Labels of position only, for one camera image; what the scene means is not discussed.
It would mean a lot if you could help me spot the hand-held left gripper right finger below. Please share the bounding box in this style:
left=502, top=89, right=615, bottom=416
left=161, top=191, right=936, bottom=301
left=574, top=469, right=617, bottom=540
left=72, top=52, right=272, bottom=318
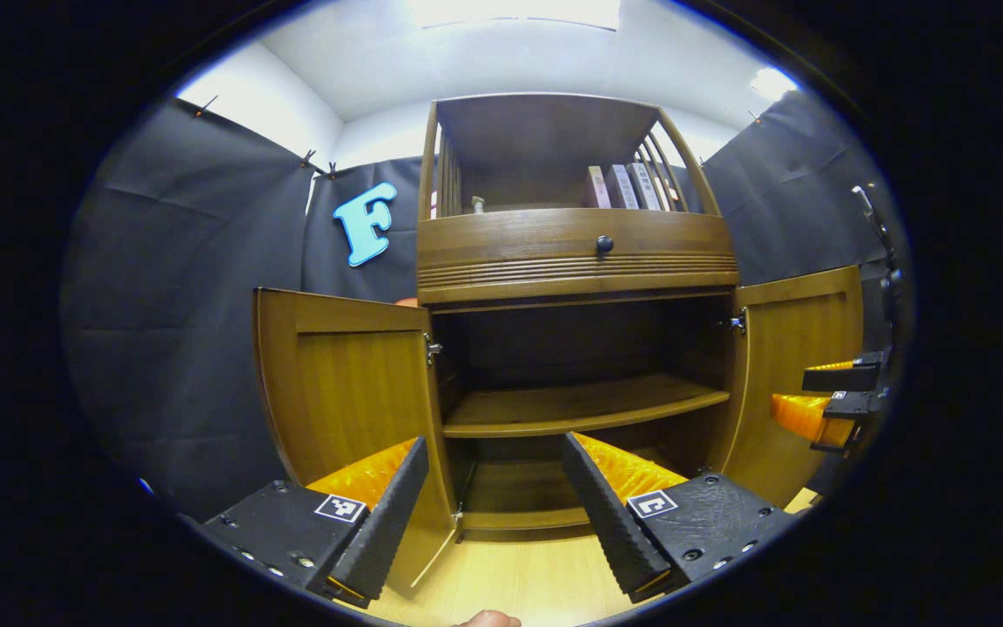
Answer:
left=562, top=431, right=803, bottom=603

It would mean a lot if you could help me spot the pale grey book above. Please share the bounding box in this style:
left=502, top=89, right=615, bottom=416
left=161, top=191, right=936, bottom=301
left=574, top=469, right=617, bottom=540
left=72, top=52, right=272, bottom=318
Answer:
left=606, top=164, right=639, bottom=211

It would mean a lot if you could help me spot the rectangular ceiling light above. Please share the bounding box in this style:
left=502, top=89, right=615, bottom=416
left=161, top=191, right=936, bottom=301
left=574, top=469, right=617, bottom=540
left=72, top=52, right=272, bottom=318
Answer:
left=410, top=0, right=622, bottom=31

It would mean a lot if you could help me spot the wooden cabinet door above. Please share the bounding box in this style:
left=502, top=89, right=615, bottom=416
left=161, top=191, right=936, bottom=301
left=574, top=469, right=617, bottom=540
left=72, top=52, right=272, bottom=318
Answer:
left=710, top=266, right=865, bottom=510
left=253, top=287, right=459, bottom=593

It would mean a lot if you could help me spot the black backdrop cloth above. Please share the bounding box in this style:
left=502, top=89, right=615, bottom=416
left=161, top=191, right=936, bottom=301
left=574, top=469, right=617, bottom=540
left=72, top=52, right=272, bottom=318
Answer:
left=60, top=87, right=912, bottom=523

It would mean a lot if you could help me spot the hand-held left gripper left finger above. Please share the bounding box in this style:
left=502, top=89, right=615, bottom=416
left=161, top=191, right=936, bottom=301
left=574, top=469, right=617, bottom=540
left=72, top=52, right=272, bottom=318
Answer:
left=197, top=435, right=430, bottom=609

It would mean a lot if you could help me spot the wooden cabinet drawer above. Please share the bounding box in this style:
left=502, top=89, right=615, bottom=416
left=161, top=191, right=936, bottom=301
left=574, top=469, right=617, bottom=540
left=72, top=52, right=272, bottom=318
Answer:
left=417, top=209, right=739, bottom=306

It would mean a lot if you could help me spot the wooden double-door shoe cabinet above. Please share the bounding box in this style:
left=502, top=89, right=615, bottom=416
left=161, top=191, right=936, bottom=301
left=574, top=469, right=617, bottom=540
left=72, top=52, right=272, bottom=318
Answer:
left=253, top=91, right=865, bottom=593

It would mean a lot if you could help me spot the wooden inner cabinet shelf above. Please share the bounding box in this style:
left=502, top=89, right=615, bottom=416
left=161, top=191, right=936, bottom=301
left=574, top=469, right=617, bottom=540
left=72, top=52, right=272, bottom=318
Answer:
left=442, top=374, right=731, bottom=439

